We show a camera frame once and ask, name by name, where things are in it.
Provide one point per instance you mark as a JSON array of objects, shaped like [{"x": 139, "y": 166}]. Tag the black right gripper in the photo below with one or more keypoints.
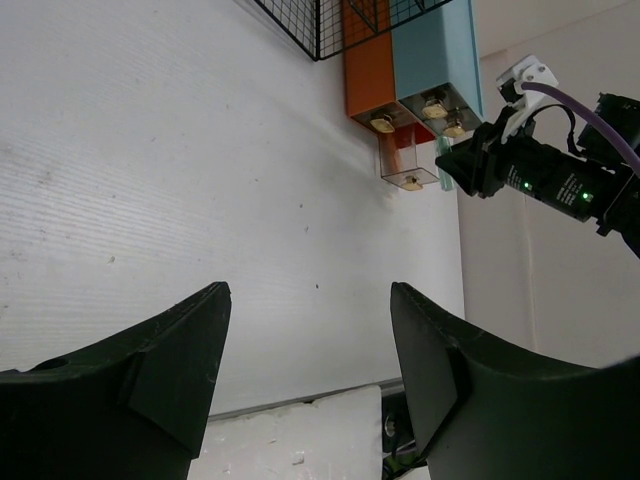
[{"x": 590, "y": 180}]

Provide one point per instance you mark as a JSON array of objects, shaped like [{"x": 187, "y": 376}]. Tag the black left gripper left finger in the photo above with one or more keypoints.
[{"x": 134, "y": 405}]

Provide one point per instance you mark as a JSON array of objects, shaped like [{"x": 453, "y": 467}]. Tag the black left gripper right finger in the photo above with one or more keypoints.
[{"x": 484, "y": 408}]

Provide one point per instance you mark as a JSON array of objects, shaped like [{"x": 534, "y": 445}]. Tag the blue and orange drawer box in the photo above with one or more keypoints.
[{"x": 418, "y": 85}]

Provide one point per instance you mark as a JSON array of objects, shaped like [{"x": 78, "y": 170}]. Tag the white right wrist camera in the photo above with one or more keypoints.
[{"x": 523, "y": 102}]

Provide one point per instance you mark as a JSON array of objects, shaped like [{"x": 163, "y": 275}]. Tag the black wire mesh organizer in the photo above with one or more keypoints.
[{"x": 323, "y": 29}]

